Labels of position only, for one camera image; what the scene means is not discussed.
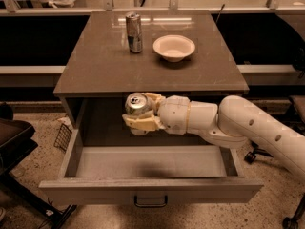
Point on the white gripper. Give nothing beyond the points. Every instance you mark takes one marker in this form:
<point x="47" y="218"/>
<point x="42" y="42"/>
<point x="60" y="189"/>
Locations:
<point x="173" y="113"/>

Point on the green 7up soda can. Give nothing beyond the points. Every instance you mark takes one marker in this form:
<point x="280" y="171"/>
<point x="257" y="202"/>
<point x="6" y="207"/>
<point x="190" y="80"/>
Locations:
<point x="137" y="104"/>

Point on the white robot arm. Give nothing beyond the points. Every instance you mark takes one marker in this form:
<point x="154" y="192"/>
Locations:
<point x="230" y="124"/>

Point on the grey cabinet with glossy top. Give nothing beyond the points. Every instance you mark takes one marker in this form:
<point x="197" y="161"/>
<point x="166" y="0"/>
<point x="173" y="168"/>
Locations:
<point x="101" y="63"/>

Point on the open grey top drawer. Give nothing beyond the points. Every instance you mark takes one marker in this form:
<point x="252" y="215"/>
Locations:
<point x="106" y="164"/>

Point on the tall slim energy drink can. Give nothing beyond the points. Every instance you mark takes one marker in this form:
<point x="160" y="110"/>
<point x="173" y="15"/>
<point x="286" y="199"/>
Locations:
<point x="134" y="32"/>

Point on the white bowl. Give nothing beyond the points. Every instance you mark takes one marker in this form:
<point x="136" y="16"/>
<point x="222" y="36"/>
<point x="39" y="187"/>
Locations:
<point x="173" y="48"/>

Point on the dark chair on left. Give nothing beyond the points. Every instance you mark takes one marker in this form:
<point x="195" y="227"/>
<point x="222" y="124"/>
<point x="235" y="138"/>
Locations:
<point x="15" y="145"/>

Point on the black office chair base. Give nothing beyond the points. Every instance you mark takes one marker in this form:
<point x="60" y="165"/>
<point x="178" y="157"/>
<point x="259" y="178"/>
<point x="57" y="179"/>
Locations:
<point x="278" y="205"/>

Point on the black drawer handle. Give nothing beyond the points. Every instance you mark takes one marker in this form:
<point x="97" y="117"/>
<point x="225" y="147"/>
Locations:
<point x="150" y="202"/>

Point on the wire mesh basket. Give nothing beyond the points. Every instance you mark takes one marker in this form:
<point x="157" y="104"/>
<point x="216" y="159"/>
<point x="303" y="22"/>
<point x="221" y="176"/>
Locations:
<point x="63" y="138"/>

